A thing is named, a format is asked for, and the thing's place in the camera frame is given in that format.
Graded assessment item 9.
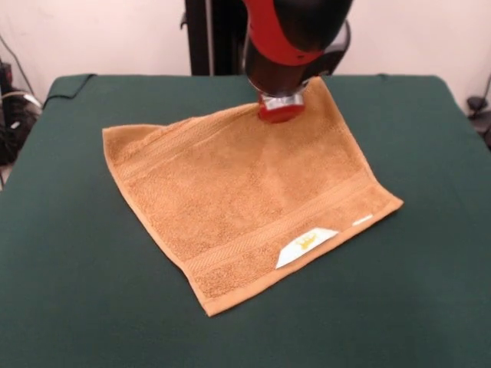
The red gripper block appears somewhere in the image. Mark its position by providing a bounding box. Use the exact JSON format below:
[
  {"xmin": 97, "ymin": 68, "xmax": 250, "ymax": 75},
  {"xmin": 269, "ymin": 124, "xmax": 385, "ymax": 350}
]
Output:
[{"xmin": 256, "ymin": 94, "xmax": 308, "ymax": 124}]

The tan terry towel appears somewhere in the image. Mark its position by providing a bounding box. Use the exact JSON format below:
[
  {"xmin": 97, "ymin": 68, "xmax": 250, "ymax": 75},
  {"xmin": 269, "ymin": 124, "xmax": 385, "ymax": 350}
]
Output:
[{"xmin": 101, "ymin": 76, "xmax": 404, "ymax": 318}]

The dark green table cloth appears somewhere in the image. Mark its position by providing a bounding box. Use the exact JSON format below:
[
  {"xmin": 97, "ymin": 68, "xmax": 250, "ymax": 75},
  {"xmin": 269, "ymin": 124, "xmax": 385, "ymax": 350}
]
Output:
[{"xmin": 0, "ymin": 74, "xmax": 491, "ymax": 368}]

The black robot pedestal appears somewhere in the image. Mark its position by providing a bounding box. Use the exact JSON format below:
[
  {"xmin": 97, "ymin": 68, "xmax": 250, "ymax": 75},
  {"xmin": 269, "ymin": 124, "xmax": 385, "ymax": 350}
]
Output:
[{"xmin": 180, "ymin": 0, "xmax": 254, "ymax": 77}]

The bundle of dark cables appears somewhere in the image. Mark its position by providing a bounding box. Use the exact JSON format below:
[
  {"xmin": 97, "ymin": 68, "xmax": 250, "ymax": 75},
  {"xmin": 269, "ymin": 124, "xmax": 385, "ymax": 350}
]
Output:
[{"xmin": 0, "ymin": 86, "xmax": 44, "ymax": 166}]

